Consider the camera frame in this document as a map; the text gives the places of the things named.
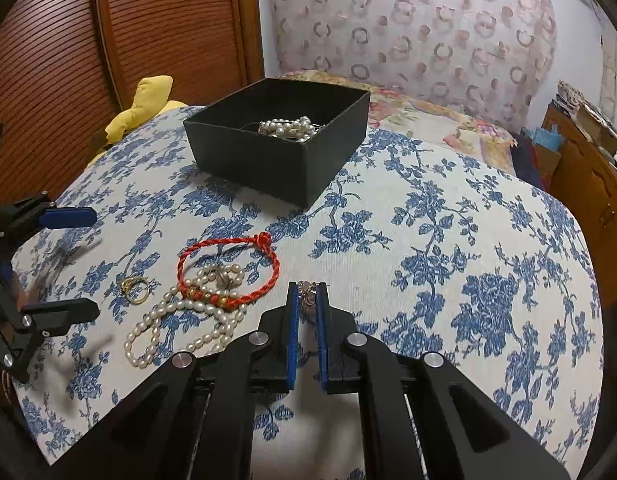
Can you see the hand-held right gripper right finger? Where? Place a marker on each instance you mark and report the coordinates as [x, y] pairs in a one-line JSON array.
[[324, 340]]

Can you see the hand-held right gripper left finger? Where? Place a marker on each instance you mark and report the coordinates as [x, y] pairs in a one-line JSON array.
[[291, 340]]

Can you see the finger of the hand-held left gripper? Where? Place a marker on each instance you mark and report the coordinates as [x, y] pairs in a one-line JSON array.
[[63, 312], [68, 217]]

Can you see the black box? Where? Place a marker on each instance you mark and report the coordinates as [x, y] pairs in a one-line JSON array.
[[268, 170]]

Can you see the small metal charm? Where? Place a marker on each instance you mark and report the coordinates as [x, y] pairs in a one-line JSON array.
[[227, 280]]

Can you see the yellow plush toy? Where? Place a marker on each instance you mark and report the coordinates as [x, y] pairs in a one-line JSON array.
[[138, 110]]

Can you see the blue floral blanket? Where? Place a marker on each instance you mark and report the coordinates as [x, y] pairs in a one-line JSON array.
[[438, 260]]

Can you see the wooden louvered wardrobe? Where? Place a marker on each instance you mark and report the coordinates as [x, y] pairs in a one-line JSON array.
[[163, 35]]

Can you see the dark blue cloth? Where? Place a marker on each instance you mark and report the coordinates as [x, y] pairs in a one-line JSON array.
[[531, 165]]

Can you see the blue bag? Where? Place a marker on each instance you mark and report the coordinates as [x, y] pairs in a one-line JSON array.
[[543, 137]]

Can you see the wooden cabinet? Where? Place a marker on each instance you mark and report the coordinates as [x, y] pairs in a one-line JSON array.
[[588, 200]]

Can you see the stack of patterned cloths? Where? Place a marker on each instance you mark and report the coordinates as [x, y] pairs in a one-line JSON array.
[[571, 97]]

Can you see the beige curtain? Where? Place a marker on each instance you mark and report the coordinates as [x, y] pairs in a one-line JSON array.
[[611, 75]]

